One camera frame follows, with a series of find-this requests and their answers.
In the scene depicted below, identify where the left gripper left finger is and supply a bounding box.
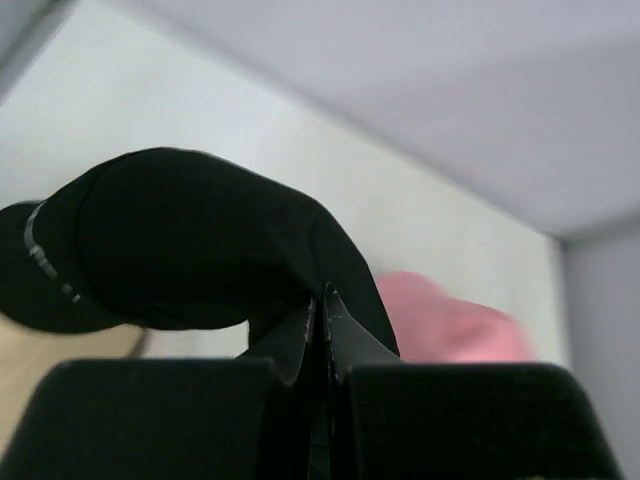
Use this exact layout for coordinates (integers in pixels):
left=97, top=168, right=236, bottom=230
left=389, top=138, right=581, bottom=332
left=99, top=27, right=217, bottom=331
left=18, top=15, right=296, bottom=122
left=1, top=301, right=317, bottom=479

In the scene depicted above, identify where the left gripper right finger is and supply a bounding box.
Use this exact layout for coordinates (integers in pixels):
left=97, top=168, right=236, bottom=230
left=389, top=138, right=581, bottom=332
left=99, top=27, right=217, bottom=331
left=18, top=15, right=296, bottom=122
left=322, top=286, right=623, bottom=479

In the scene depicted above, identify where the pink bucket hat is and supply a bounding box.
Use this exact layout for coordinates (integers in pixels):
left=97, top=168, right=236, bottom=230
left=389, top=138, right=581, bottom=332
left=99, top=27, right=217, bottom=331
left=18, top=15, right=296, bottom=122
left=376, top=272, right=535, bottom=363

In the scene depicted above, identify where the beige bucket hat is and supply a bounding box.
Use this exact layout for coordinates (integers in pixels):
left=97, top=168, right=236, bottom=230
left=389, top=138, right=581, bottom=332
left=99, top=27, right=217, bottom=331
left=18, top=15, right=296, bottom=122
left=1, top=316, right=144, bottom=429

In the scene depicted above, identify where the black bucket hat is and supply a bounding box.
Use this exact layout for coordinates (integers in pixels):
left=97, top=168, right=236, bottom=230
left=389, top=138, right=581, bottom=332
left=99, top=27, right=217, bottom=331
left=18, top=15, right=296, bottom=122
left=1, top=147, right=397, bottom=351

